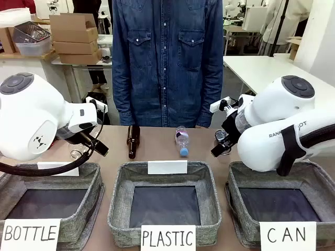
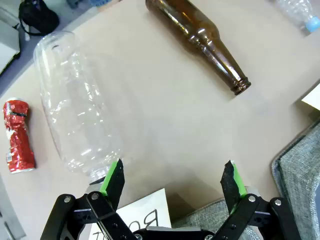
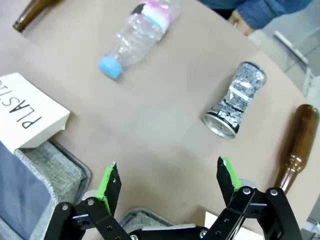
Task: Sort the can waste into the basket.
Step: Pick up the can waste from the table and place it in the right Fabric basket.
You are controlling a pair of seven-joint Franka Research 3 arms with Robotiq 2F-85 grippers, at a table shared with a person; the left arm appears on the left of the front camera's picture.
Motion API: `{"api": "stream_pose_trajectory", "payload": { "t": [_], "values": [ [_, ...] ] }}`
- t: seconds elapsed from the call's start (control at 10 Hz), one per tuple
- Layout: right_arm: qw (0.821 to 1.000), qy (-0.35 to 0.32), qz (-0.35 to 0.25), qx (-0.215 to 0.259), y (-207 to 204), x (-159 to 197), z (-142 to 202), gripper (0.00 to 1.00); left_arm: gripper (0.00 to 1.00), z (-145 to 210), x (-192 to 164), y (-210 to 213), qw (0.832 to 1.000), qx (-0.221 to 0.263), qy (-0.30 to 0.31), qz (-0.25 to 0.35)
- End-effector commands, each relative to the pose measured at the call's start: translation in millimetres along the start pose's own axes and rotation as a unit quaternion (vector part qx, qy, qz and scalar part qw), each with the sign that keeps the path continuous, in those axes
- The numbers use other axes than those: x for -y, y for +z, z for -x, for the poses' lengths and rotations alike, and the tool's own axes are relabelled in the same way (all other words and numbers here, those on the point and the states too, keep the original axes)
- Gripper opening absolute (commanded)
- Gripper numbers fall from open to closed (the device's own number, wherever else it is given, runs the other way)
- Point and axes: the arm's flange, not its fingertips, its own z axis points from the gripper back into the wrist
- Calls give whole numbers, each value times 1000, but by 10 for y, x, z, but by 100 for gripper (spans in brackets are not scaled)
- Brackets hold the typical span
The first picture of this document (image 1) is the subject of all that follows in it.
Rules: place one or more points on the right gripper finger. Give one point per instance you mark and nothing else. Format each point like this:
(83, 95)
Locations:
(217, 151)
(227, 146)

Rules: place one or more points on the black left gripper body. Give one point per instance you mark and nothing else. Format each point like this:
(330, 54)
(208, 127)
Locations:
(87, 139)

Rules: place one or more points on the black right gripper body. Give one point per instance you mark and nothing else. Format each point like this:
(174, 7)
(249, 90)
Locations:
(231, 130)

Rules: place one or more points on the brown glass bottle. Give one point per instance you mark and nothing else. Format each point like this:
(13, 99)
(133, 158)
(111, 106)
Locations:
(133, 138)

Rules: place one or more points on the small blue-capped water bottle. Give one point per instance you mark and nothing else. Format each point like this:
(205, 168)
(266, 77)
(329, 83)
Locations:
(181, 139)

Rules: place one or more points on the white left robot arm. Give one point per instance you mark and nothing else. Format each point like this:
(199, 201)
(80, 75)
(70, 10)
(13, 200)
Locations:
(26, 117)

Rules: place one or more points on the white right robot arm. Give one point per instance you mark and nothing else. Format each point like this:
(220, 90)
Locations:
(261, 146)

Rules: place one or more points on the person's right forearm denim sleeve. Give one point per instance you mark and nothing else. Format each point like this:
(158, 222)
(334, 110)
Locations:
(123, 104)

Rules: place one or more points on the person's left forearm denim sleeve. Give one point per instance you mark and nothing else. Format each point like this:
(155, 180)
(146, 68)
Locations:
(209, 104)

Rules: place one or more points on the grey fabric basket can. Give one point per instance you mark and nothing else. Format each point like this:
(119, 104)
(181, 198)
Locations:
(235, 209)

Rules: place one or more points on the grey fabric basket bottle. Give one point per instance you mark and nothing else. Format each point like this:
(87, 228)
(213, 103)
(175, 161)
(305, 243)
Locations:
(86, 209)

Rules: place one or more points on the grey fabric basket plastic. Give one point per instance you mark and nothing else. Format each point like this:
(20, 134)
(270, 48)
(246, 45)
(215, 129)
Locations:
(117, 209)

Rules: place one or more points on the paper label CAN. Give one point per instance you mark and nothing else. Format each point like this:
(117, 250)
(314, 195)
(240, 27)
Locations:
(288, 235)

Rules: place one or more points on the blank white card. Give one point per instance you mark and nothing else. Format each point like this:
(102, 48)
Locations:
(60, 165)
(167, 167)

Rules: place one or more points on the person in black trousers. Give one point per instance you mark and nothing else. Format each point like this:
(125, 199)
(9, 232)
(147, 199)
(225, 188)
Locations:
(98, 74)

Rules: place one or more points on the large white table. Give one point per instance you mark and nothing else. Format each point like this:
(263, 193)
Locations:
(261, 68)

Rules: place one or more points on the small white table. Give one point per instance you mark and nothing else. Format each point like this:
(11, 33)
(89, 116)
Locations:
(83, 66)

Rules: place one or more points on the flat cardboard box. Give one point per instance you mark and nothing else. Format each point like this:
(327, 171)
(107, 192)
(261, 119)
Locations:
(78, 58)
(76, 47)

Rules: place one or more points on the person in denim shirt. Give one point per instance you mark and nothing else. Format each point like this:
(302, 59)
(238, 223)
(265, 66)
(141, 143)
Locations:
(167, 65)

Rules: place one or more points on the white cabinet wooden top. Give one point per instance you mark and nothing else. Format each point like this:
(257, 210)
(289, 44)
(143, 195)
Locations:
(26, 68)

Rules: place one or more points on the paper label PLASTIC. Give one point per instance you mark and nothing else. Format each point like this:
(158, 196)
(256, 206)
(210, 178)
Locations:
(167, 238)

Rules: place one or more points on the light wooden desk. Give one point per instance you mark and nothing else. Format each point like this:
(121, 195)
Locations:
(240, 29)

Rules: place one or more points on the translucent plastic tub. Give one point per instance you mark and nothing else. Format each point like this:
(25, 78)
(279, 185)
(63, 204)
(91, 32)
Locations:
(34, 48)

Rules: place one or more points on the person in white coat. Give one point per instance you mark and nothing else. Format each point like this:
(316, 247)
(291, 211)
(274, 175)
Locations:
(270, 28)

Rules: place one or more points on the paper label BOTTLE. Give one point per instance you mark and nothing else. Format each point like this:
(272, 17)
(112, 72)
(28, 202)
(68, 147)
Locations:
(28, 234)

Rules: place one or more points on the large open cardboard box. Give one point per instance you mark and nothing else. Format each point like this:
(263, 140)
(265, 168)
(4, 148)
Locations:
(73, 28)

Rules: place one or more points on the white box appliance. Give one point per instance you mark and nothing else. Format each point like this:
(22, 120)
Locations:
(255, 18)

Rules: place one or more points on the black tripod pole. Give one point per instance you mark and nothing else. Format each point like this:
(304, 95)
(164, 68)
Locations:
(281, 26)

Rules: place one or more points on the clear plastic container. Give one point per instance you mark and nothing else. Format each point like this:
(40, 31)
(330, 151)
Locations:
(31, 32)

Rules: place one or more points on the small brown cardboard box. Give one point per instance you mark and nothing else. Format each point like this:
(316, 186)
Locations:
(6, 40)

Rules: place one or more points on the white foam sheet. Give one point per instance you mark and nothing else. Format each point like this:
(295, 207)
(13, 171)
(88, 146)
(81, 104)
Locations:
(13, 18)

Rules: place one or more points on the person in red shirt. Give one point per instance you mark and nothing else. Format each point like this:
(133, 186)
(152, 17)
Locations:
(28, 5)

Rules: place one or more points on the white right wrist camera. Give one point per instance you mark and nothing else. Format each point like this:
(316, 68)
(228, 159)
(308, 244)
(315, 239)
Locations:
(217, 106)

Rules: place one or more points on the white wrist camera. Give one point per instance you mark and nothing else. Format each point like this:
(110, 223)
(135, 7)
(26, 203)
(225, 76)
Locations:
(217, 106)
(92, 100)

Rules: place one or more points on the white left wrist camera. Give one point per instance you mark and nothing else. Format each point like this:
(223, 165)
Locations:
(92, 100)

